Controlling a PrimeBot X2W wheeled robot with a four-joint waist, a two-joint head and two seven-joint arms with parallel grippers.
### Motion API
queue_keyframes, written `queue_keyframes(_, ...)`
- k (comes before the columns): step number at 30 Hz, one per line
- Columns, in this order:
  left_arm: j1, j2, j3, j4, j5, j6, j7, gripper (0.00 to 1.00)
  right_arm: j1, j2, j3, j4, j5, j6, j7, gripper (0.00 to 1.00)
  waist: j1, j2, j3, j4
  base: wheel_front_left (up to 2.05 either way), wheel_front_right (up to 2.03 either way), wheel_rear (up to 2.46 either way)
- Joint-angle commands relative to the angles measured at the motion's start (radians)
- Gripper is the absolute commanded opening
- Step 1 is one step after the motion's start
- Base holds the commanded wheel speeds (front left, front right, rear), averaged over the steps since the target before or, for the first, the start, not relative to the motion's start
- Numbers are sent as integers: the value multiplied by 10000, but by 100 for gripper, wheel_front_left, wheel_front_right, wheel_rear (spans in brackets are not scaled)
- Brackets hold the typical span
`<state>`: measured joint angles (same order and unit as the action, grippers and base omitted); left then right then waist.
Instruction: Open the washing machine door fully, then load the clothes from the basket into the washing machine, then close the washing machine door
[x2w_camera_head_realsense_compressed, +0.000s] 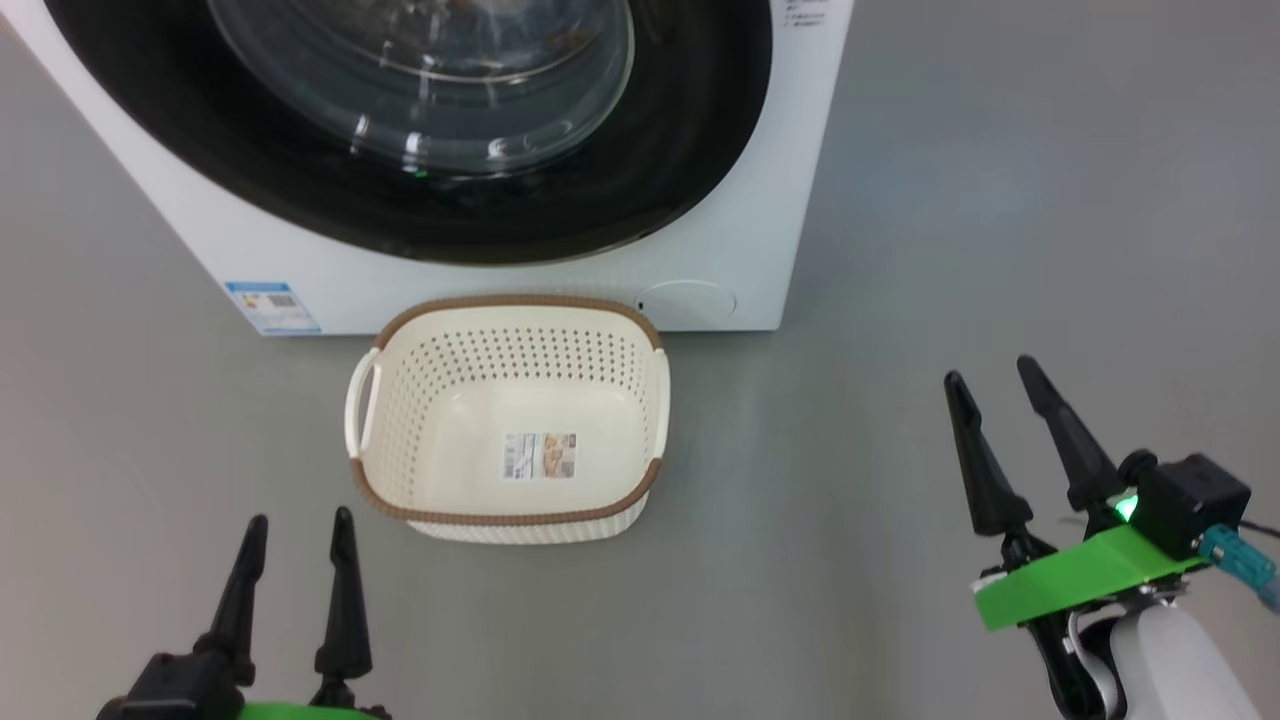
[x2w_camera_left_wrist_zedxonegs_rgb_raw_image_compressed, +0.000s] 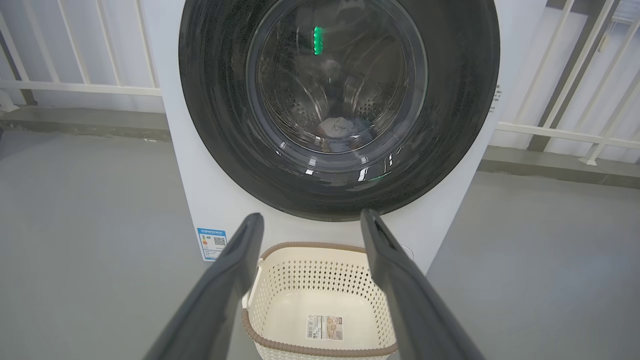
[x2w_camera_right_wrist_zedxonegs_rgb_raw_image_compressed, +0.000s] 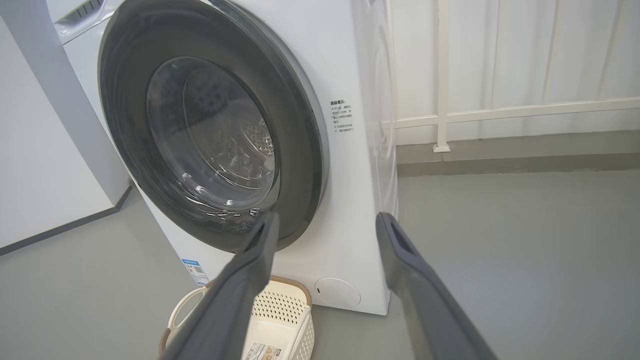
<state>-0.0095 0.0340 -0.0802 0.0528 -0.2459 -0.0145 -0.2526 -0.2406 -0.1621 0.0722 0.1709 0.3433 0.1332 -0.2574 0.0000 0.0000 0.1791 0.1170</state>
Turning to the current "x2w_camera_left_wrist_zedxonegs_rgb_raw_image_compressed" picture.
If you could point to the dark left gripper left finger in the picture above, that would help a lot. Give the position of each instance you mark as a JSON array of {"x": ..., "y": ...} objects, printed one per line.
[{"x": 215, "y": 305}]

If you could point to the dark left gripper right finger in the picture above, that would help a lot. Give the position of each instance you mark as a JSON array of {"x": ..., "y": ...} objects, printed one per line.
[{"x": 415, "y": 310}]

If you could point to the white blue cartoon-print garment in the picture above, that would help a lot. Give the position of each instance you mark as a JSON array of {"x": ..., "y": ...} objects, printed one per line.
[{"x": 340, "y": 127}]

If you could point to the black round glass door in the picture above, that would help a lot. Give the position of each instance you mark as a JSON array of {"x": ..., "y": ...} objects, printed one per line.
[{"x": 215, "y": 100}]

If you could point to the basket product label sticker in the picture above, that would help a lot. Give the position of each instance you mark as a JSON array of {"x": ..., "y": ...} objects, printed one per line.
[{"x": 325, "y": 327}]

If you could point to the cream basket brown rim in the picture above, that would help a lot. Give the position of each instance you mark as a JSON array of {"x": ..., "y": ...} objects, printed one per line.
[{"x": 320, "y": 295}]

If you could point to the white front-load washing machine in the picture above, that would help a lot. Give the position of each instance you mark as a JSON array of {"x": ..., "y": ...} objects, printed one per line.
[{"x": 210, "y": 190}]

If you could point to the round drain filter cover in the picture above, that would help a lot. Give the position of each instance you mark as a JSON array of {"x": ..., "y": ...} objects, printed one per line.
[{"x": 407, "y": 252}]

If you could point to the blue energy label sticker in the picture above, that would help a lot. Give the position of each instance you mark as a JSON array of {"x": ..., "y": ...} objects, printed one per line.
[{"x": 212, "y": 244}]

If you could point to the white railing fence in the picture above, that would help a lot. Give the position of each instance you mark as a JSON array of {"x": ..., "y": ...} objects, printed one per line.
[
  {"x": 75, "y": 87},
  {"x": 550, "y": 132}
]

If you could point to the small printed text label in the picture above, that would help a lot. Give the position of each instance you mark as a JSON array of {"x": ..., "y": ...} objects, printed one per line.
[{"x": 496, "y": 97}]

